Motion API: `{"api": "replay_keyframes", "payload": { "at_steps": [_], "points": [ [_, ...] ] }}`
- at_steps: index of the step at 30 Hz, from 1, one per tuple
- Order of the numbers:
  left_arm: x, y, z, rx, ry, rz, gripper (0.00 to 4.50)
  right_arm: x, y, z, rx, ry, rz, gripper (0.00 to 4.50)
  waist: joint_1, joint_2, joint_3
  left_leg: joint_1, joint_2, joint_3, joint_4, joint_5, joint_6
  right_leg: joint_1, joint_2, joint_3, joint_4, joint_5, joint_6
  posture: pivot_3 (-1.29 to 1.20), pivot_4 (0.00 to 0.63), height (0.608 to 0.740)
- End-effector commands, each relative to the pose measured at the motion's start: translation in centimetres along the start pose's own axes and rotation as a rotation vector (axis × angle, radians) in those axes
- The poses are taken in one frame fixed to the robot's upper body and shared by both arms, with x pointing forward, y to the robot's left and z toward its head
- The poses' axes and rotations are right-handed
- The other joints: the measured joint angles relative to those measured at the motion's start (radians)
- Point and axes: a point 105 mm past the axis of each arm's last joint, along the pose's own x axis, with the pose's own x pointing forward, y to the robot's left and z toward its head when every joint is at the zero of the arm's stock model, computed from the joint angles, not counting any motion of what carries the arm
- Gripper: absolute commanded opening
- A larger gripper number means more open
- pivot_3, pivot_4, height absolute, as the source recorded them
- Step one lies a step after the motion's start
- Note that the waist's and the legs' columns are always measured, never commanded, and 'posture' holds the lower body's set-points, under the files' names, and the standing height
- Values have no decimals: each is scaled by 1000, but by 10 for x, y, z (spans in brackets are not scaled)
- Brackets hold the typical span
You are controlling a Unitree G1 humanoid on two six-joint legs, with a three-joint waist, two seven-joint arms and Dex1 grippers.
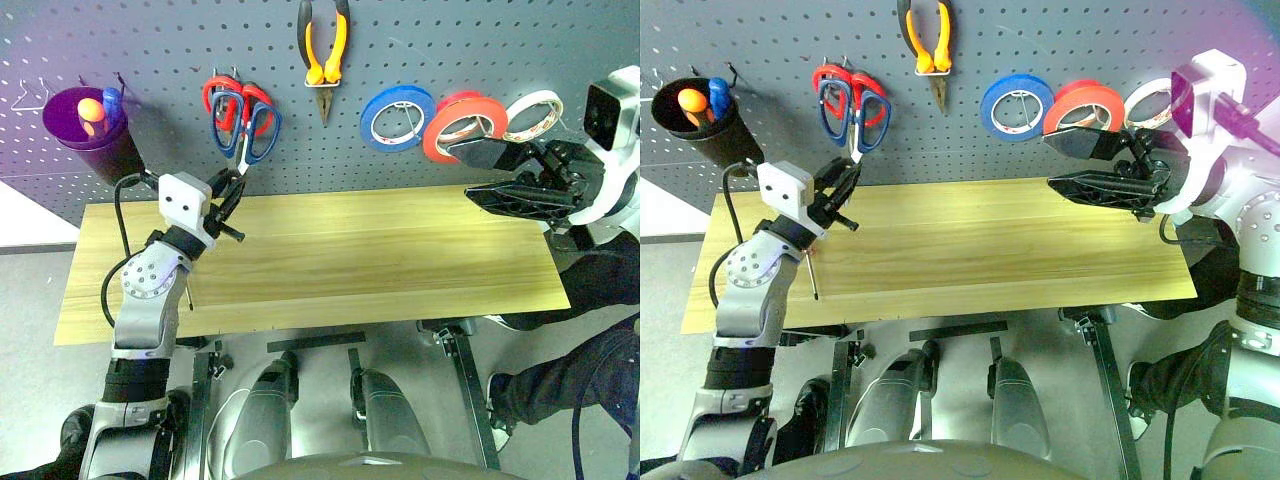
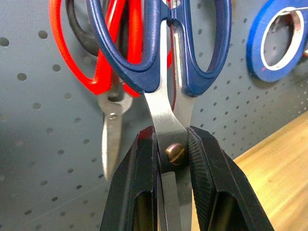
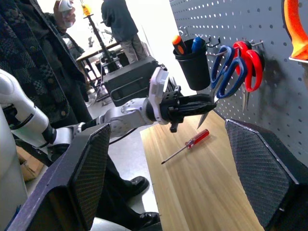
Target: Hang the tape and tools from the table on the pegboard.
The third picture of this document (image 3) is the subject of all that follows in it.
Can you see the person in dark jacket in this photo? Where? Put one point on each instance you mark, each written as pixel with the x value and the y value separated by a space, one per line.
pixel 120 21

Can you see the silver double scissors hook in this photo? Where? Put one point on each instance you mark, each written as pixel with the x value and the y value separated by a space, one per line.
pixel 256 43

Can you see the small white handheld object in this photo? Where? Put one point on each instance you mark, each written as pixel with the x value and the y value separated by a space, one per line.
pixel 65 4

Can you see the person in checked coat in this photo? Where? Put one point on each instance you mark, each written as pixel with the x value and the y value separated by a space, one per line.
pixel 29 48

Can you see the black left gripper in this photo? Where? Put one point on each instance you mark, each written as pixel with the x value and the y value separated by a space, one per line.
pixel 168 101

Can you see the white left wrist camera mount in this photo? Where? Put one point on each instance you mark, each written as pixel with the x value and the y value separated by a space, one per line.
pixel 155 96

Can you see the black equipment case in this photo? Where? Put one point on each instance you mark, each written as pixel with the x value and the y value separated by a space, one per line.
pixel 130 81

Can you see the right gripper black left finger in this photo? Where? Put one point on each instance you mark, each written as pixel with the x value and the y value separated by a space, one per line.
pixel 72 187

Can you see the grey pegboard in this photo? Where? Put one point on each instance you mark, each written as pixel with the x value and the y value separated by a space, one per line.
pixel 240 19

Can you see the black pegboard hook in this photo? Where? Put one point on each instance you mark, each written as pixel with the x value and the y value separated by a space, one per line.
pixel 217 41
pixel 209 41

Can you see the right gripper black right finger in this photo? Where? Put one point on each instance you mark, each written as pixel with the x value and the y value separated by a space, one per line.
pixel 264 173

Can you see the hand of checked-coat person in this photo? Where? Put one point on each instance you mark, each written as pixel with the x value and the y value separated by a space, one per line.
pixel 66 18

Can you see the black tripod stand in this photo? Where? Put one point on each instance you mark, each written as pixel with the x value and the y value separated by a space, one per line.
pixel 98 41

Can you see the brown cardboard box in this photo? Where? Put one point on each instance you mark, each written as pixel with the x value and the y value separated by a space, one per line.
pixel 30 166

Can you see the black plastic tool cup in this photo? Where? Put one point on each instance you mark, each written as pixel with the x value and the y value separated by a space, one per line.
pixel 195 69

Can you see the black leather shoe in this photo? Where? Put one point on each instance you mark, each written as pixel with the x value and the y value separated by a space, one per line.
pixel 138 185
pixel 150 219

